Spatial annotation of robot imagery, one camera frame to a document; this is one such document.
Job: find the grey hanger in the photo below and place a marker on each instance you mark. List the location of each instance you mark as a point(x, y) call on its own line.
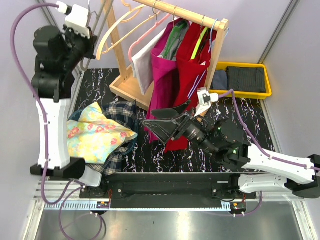
point(85, 65)

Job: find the floral pastel garment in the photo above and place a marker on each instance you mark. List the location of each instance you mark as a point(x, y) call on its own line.
point(94, 137)

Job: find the wooden clothes rack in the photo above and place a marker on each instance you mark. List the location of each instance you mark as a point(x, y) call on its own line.
point(125, 85)

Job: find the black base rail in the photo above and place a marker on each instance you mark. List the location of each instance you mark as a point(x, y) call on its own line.
point(168, 192)

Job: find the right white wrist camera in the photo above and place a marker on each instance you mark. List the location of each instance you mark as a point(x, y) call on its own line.
point(205, 100)

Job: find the yellow-green hanger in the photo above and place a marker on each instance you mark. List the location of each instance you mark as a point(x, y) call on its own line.
point(198, 43)

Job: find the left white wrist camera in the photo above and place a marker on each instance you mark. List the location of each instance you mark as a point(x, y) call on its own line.
point(76, 18)

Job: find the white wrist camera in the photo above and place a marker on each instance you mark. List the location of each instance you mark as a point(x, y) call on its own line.
point(76, 18)
point(205, 100)

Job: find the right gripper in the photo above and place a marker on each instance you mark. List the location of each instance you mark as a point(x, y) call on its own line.
point(165, 129)

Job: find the red skirt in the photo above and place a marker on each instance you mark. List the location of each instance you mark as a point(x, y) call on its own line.
point(189, 69)

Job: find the green hanger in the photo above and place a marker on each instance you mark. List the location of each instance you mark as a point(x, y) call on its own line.
point(173, 35)

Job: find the dark striped folded cloth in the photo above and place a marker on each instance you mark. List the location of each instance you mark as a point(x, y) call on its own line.
point(246, 79)

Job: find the pink hanger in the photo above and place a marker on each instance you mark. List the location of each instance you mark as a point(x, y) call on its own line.
point(145, 35)

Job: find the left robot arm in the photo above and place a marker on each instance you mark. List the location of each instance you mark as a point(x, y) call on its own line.
point(58, 53)

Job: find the yellow plastic bin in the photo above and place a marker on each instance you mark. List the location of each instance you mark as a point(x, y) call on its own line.
point(222, 65)

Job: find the grey garment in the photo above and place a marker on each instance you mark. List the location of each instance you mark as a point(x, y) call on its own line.
point(177, 42)

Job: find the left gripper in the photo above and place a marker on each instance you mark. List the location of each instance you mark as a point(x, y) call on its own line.
point(89, 40)

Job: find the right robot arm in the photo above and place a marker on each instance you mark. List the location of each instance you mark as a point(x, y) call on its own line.
point(226, 142)

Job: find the light blue wire hanger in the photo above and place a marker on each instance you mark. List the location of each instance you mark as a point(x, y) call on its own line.
point(210, 50)

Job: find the magenta skirt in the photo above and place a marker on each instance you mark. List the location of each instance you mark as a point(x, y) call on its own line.
point(165, 68)

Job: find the navy plaid skirt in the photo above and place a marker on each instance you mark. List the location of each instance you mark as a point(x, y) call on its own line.
point(109, 168)

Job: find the teal transparent basin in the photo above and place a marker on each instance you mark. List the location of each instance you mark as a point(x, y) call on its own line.
point(126, 116)

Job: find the white garment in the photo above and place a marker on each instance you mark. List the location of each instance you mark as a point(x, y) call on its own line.
point(142, 64)

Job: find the blue-grey folded cloth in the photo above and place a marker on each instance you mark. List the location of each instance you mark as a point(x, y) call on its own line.
point(220, 80)

